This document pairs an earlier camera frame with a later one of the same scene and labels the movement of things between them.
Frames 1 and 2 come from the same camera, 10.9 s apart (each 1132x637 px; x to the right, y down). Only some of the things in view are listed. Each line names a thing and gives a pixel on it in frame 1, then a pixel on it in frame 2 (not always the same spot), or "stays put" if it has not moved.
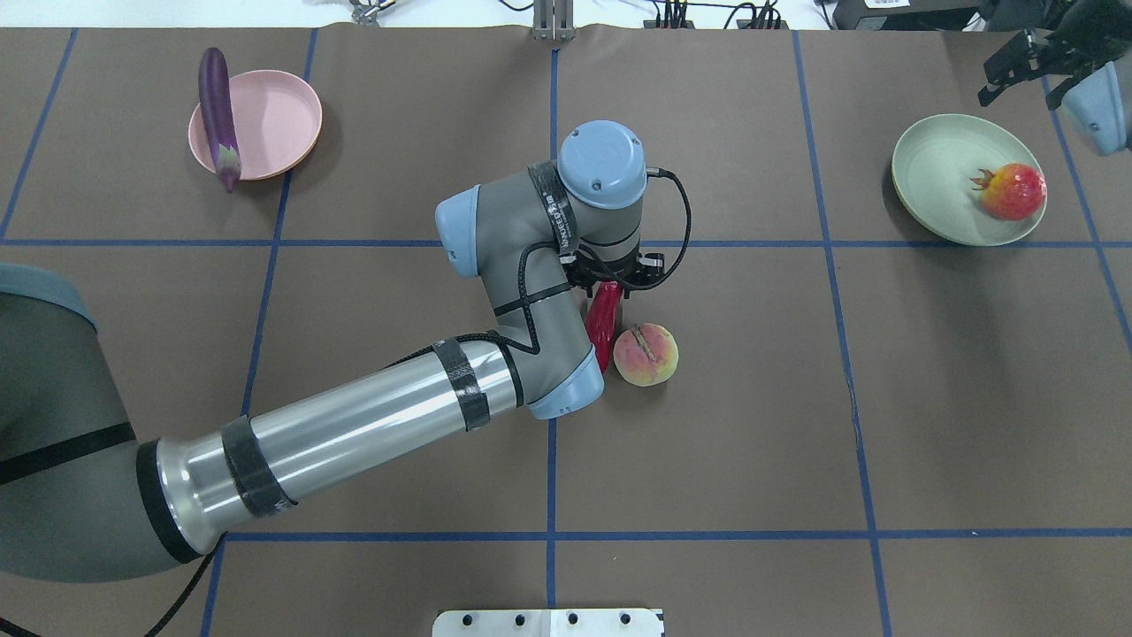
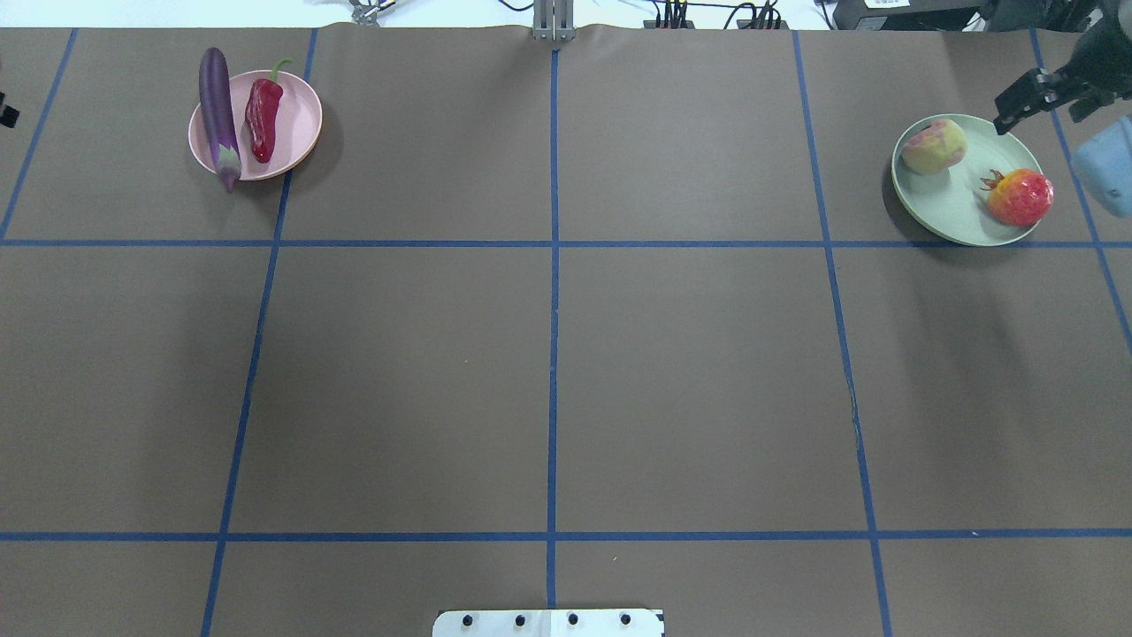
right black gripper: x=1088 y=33 to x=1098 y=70
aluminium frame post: x=554 y=20 stays put
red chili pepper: x=602 y=318 to x=261 y=111
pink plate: x=277 y=120 stays put
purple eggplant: x=212 y=78 stays put
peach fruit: x=646 y=355 to x=935 y=147
